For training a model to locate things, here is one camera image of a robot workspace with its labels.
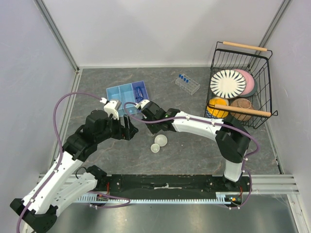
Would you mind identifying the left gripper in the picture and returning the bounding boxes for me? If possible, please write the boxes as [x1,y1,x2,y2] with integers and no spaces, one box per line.
[96,113,138,143]

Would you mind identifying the blue safety glasses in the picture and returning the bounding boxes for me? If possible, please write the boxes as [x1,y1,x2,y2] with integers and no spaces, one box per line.
[135,86,144,103]

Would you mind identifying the blue compartment organizer box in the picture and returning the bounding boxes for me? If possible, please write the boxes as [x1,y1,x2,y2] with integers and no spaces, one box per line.
[106,81,149,117]

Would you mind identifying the clear test tube rack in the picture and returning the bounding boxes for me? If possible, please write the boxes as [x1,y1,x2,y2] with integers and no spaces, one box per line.
[175,73,200,95]

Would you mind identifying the black wire dish basket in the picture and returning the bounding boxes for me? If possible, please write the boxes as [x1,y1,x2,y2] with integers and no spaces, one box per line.
[205,42,278,129]

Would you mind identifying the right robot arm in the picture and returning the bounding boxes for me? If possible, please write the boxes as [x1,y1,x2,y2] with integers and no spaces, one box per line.
[138,100,250,191]

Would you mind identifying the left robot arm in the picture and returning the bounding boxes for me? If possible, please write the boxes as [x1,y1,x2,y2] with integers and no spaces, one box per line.
[10,110,138,233]

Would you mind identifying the large white dish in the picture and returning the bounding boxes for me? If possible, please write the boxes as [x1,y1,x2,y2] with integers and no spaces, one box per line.
[155,134,168,147]

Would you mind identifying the small white dish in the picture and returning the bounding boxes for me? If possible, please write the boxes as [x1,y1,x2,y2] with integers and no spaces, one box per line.
[150,143,160,153]

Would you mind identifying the yellow bowl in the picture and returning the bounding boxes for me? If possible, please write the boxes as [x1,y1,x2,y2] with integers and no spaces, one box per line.
[206,97,229,119]

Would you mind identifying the white blue striped plate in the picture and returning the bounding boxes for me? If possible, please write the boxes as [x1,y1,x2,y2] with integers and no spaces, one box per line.
[209,69,246,99]

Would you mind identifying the brown wooden bowl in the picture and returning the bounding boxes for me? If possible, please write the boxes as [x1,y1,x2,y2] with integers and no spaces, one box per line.
[229,98,255,122]

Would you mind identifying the pink plate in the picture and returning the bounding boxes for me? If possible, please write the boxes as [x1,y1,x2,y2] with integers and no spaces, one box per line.
[234,69,255,96]

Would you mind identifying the dark green plate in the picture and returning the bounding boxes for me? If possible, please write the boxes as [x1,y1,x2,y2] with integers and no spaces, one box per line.
[240,80,258,98]

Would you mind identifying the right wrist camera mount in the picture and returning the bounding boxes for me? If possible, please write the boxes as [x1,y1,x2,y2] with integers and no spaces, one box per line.
[135,100,150,110]

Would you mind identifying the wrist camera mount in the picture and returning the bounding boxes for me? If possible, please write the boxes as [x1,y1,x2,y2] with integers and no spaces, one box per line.
[100,98,121,120]
[135,100,150,110]

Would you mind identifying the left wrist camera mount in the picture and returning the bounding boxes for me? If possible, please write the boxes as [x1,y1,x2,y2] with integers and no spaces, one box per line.
[100,98,121,120]

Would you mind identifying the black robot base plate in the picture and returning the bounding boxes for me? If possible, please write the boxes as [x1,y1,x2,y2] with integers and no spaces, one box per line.
[94,174,250,199]

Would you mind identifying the light blue cable duct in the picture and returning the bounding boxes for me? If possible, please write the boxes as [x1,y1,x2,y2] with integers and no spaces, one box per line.
[74,193,241,205]

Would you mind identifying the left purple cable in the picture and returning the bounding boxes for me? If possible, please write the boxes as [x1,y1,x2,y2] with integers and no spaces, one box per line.
[16,91,107,233]

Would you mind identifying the purple cable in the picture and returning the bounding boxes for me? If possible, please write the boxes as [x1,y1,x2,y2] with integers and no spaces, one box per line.
[123,101,260,175]
[16,91,107,233]

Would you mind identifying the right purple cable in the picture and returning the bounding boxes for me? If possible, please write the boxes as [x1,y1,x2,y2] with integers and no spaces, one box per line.
[123,101,260,175]

